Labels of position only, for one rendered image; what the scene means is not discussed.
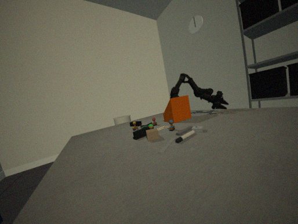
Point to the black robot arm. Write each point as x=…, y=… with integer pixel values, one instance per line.
x=198, y=92

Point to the beige cylinder with black cap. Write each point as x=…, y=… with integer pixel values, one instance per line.
x=178, y=140

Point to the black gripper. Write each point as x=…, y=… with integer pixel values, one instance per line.
x=217, y=104

